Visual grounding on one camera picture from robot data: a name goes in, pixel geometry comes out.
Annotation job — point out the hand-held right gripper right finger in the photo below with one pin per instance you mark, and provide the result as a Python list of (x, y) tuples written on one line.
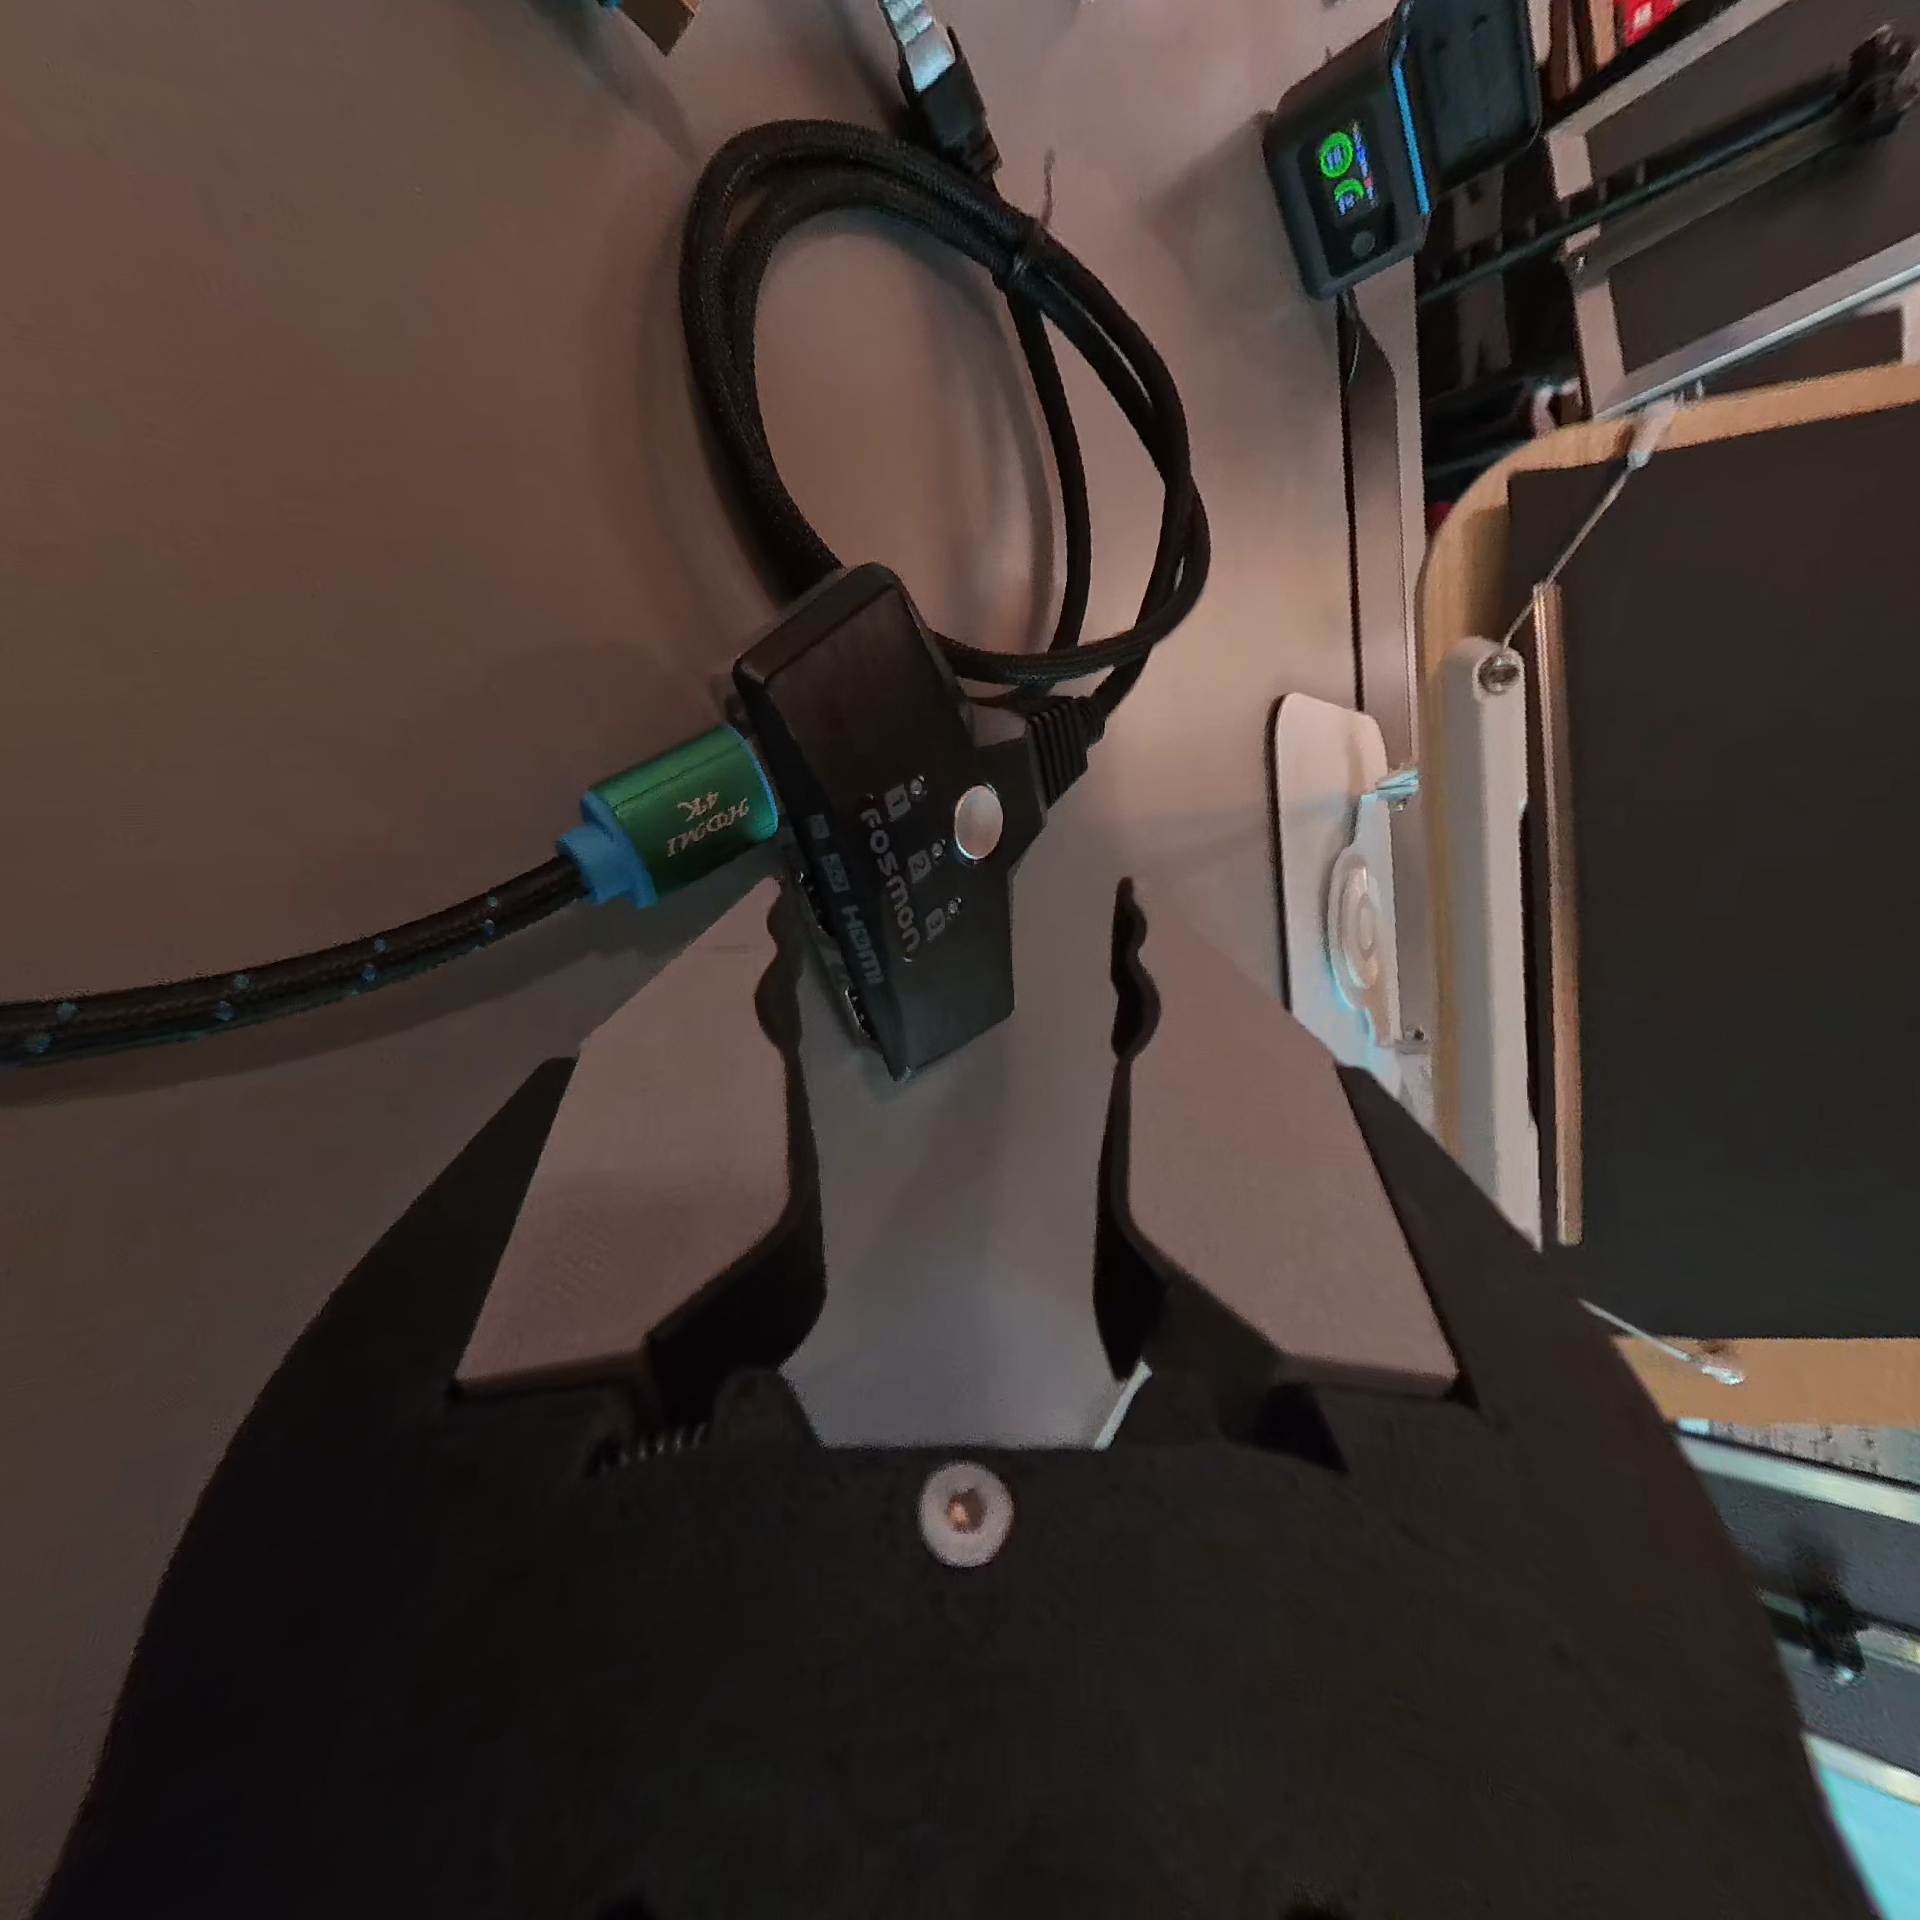
[(1290, 1198)]

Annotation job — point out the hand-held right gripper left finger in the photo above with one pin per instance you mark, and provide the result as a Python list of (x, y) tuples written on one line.
[(645, 1198)]

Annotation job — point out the black silver HDMI switch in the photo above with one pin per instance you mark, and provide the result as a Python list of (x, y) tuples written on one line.
[(886, 707)]

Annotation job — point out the black device green display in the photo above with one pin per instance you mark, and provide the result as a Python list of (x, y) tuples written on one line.
[(1350, 197)]

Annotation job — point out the aluminium framed black panel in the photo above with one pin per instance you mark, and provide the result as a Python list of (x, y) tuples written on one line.
[(1695, 165)]

